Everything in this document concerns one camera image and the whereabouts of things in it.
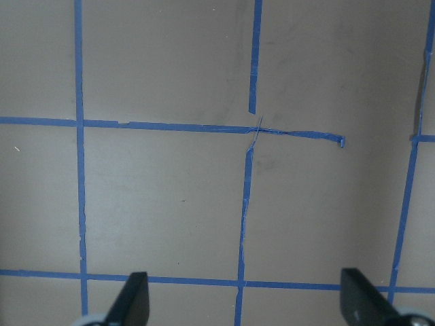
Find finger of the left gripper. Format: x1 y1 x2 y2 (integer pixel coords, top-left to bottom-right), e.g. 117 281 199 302
71 271 150 326
340 268 435 326

